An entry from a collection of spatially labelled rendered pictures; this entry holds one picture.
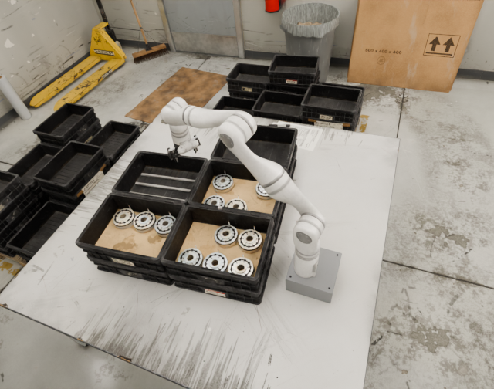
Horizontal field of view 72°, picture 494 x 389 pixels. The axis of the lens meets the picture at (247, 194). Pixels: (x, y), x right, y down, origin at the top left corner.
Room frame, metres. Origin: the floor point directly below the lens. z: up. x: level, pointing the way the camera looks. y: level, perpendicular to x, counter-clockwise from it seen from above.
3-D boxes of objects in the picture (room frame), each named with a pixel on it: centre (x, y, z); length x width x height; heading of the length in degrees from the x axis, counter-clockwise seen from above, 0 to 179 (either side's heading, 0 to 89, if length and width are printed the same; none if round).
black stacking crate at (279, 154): (1.35, -0.08, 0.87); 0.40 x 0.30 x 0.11; 69
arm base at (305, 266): (0.68, -0.19, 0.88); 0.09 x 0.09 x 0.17; 66
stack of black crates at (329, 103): (2.15, -0.73, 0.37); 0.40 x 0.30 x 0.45; 62
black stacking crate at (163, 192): (1.22, 0.40, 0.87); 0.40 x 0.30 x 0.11; 69
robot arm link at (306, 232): (0.67, -0.20, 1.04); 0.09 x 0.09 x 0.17; 52
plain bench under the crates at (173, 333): (1.13, 0.14, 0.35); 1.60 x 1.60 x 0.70; 63
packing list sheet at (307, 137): (1.65, -0.34, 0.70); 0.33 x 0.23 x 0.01; 63
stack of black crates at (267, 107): (2.33, -0.37, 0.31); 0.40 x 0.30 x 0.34; 63
